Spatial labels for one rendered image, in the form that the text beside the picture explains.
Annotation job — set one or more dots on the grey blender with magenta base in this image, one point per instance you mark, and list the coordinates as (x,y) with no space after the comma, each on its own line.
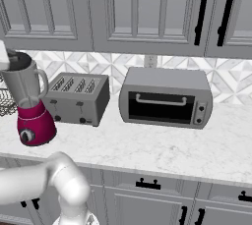
(34,125)

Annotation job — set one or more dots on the grey toaster oven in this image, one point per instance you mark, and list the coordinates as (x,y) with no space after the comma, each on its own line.
(164,84)

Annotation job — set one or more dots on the grey four-slot toaster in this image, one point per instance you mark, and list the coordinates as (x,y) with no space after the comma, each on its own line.
(77,104)

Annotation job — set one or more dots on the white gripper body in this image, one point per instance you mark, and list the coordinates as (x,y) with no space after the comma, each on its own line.
(3,55)

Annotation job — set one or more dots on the grey drawer front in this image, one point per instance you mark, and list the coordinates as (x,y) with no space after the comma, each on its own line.
(170,178)
(226,193)

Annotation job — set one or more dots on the grey lower cupboard door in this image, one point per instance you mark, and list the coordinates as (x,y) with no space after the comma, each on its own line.
(229,217)
(144,211)

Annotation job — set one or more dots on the grey upper cupboard door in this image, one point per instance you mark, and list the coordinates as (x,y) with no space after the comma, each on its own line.
(244,12)
(147,3)
(46,3)

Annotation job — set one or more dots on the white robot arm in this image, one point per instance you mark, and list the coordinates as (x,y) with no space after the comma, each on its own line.
(65,183)

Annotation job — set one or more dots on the white wall outlet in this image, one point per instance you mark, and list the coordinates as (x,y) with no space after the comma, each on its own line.
(150,61)

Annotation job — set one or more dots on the grey cupboard door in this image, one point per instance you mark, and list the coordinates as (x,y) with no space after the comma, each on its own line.
(46,3)
(229,217)
(244,12)
(147,3)
(144,211)

